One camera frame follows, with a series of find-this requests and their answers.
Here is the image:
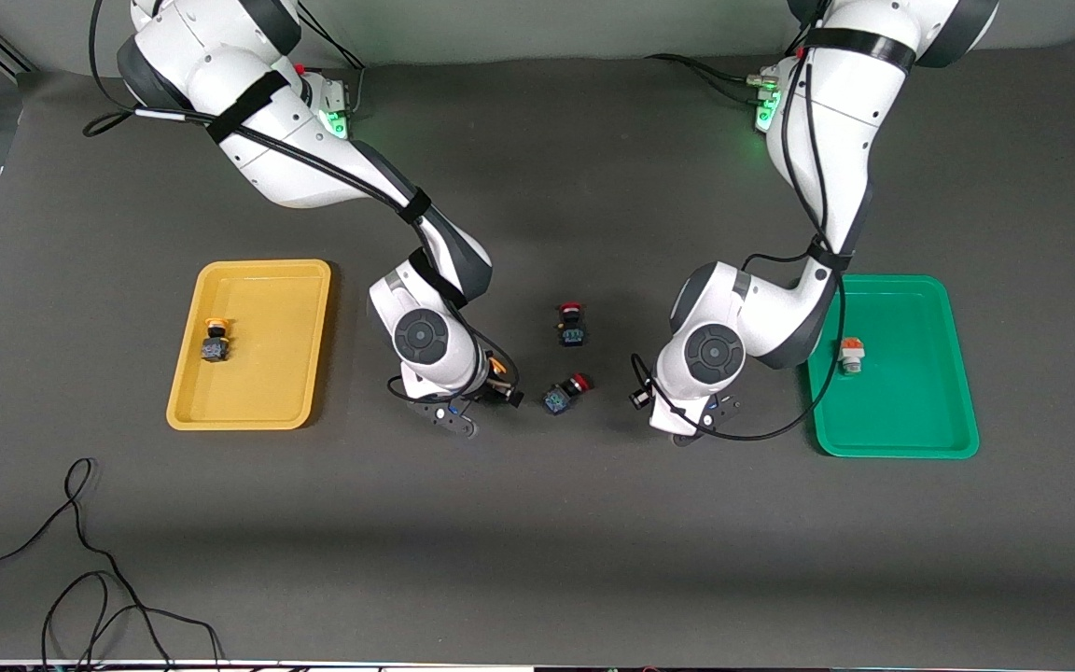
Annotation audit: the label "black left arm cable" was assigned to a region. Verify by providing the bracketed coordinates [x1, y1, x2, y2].
[631, 23, 851, 442]

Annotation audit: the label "black base cables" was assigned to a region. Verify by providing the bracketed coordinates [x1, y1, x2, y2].
[645, 53, 776, 105]
[300, 5, 368, 118]

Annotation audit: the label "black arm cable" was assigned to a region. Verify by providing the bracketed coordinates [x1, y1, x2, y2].
[82, 0, 520, 404]
[631, 23, 851, 442]

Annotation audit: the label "black right base cables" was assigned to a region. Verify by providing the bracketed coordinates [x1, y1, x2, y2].
[300, 5, 368, 118]

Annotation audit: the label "black left base cables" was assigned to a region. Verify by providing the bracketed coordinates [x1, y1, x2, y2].
[645, 53, 776, 105]

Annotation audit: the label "yellow plastic tray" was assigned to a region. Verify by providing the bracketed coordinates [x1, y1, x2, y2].
[165, 259, 333, 432]

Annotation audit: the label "red push button switch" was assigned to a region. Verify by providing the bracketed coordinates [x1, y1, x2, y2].
[543, 372, 592, 416]
[558, 301, 591, 347]

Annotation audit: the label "dark grey table mat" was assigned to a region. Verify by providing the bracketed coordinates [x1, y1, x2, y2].
[0, 37, 1075, 665]

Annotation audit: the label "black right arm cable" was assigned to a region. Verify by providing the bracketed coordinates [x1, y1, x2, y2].
[82, 0, 520, 404]

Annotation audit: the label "thin black loose cable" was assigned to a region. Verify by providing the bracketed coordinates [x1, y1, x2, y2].
[0, 457, 226, 671]

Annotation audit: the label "green plastic tray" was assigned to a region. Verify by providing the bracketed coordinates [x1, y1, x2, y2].
[806, 273, 981, 460]

